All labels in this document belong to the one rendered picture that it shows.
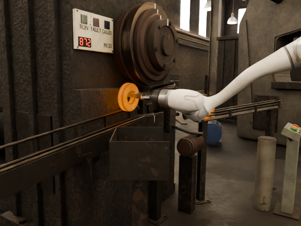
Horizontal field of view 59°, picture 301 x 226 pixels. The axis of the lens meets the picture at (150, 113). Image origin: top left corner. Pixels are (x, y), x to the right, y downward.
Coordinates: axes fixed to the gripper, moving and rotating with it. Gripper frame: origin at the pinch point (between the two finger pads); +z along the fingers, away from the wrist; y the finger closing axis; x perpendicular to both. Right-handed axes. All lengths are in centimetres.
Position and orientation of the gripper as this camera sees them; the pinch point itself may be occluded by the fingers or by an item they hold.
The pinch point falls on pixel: (129, 93)
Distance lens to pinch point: 143.5
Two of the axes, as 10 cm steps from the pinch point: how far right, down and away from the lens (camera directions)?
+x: 0.5, -9.9, -1.6
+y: 5.4, -1.1, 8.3
